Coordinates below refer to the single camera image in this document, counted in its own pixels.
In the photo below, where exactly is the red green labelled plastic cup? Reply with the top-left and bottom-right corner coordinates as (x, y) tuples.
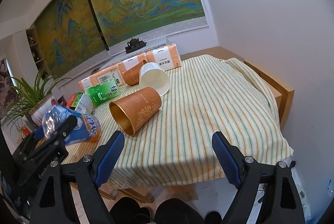
(66, 92), (93, 114)

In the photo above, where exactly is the orange paper cup gold interior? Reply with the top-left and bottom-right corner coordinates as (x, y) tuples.
(109, 87), (162, 136)

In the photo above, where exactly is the orange paper cup behind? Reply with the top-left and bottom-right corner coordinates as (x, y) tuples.
(123, 60), (147, 86)

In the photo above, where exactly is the white paper cup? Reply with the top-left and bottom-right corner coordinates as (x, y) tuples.
(139, 62), (170, 96)

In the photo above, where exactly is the potted green spider plant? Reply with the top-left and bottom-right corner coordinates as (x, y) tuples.
(3, 68), (71, 124)

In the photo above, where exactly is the orange tissue pack leftmost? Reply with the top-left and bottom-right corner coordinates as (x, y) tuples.
(78, 75), (99, 92)

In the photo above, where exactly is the orange tissue pack label side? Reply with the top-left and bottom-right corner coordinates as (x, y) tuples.
(92, 65), (125, 86)

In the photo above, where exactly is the striped yellow green tablecloth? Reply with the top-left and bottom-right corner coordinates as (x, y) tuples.
(61, 54), (295, 190)

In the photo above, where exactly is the left landscape painting blind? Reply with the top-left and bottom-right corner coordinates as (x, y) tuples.
(34, 0), (106, 78)

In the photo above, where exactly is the black teapot set on tray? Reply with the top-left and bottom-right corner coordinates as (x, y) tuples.
(125, 38), (147, 54)

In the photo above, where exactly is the orange tissue pack rightmost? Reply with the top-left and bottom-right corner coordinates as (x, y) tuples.
(145, 44), (182, 71)

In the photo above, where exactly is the wooden wall shelf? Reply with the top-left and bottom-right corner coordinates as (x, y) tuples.
(26, 28), (49, 79)

